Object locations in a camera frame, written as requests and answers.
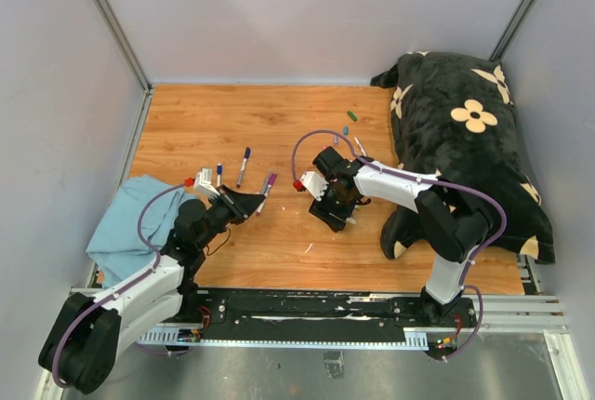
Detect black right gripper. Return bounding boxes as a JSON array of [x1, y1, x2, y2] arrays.
[[309, 180, 356, 233]]

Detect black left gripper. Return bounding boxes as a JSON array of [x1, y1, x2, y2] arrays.
[[197, 184, 265, 249]]

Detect dark green cap marker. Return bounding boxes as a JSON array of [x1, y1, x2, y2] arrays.
[[353, 136, 367, 156]]

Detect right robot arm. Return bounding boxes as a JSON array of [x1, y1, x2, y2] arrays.
[[294, 147, 494, 326]]

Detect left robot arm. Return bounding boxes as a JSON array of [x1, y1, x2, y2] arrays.
[[38, 185, 265, 394]]

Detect navy cap marker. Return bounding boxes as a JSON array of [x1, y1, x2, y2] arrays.
[[236, 147, 251, 189]]

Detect light blue cloth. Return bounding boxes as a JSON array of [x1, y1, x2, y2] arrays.
[[86, 175, 194, 288]]

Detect black floral pillow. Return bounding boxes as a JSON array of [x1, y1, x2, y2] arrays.
[[370, 51, 556, 264]]

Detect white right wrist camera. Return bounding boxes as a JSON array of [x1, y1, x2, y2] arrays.
[[293, 171, 329, 201]]

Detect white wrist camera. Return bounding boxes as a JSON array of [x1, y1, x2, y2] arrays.
[[184, 167, 219, 200], [293, 171, 329, 201]]

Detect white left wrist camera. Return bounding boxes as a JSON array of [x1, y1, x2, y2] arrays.
[[184, 167, 219, 200]]

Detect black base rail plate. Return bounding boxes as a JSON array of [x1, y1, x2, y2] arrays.
[[175, 288, 478, 343]]

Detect aluminium frame rails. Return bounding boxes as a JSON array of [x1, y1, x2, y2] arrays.
[[36, 287, 586, 399]]

